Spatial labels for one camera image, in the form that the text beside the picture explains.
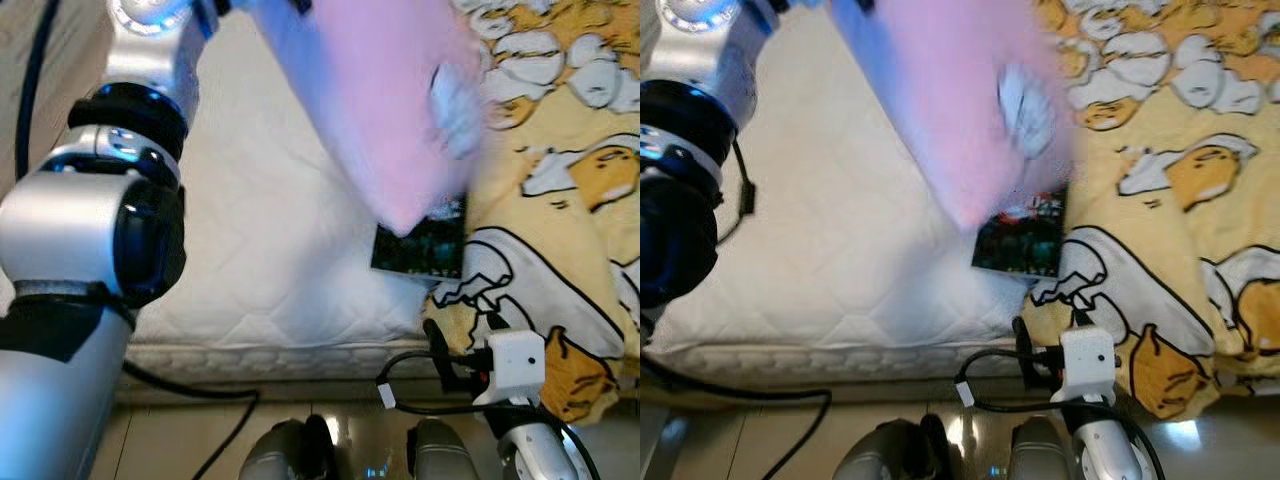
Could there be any yellow egg-print blanket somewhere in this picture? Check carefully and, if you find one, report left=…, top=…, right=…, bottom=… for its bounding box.
left=1028, top=0, right=1280, bottom=423
left=424, top=0, right=641, bottom=427

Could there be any grey robot right leg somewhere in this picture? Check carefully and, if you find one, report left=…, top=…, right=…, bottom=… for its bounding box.
left=407, top=417, right=487, bottom=480
left=1004, top=414, right=1077, bottom=480

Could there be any grey robot leg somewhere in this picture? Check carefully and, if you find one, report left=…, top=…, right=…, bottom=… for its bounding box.
left=1004, top=414, right=1077, bottom=480
left=407, top=417, right=487, bottom=480
left=237, top=417, right=337, bottom=480
left=831, top=417, right=952, bottom=480

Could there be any dark cover book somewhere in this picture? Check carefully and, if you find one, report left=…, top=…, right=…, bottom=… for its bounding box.
left=369, top=194, right=470, bottom=282
left=971, top=189, right=1070, bottom=279

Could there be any grey robot left leg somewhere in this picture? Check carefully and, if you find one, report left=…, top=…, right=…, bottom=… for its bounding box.
left=831, top=417, right=952, bottom=480
left=237, top=417, right=337, bottom=480

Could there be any white quilted mattress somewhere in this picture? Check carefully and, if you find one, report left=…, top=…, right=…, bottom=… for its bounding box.
left=645, top=0, right=1073, bottom=383
left=118, top=0, right=483, bottom=383

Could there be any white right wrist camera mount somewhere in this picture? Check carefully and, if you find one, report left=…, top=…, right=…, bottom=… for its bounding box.
left=474, top=329, right=547, bottom=407
left=1057, top=324, right=1119, bottom=404

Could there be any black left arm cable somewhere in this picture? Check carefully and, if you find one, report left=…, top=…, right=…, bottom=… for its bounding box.
left=640, top=140, right=834, bottom=480
left=14, top=0, right=261, bottom=480

